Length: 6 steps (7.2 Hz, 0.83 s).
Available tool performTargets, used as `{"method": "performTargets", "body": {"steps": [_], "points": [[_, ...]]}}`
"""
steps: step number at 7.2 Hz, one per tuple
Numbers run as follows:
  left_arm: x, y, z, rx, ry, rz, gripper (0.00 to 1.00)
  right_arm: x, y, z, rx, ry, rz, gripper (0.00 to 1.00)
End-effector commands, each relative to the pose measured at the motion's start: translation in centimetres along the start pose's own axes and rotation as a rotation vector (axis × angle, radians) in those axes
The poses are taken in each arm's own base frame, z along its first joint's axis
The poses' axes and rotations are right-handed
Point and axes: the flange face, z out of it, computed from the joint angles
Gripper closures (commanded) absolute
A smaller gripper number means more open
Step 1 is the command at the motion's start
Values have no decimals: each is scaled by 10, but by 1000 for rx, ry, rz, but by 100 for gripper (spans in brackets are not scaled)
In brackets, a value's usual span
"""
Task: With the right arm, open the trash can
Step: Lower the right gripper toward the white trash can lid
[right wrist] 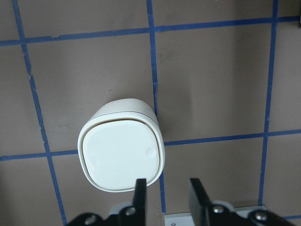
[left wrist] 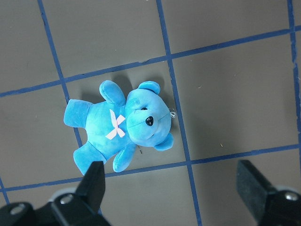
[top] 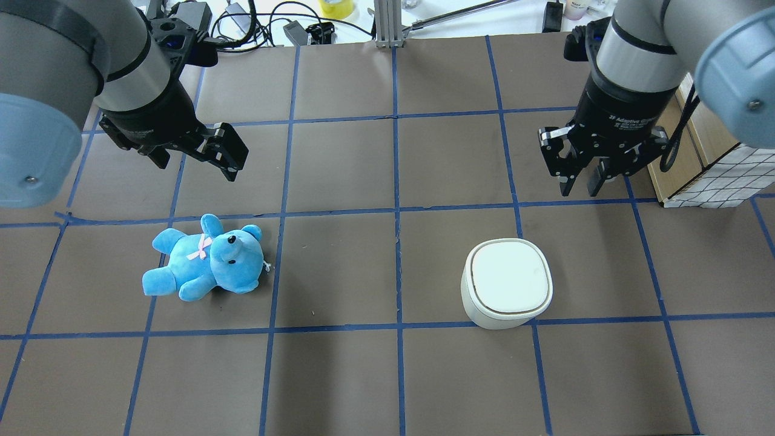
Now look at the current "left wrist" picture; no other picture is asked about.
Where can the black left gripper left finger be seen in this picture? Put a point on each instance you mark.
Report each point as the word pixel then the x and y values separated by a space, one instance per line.
pixel 79 208

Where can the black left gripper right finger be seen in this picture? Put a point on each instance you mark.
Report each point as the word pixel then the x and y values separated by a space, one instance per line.
pixel 269 205

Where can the blue teddy bear plush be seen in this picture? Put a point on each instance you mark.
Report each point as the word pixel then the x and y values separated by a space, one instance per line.
pixel 116 126

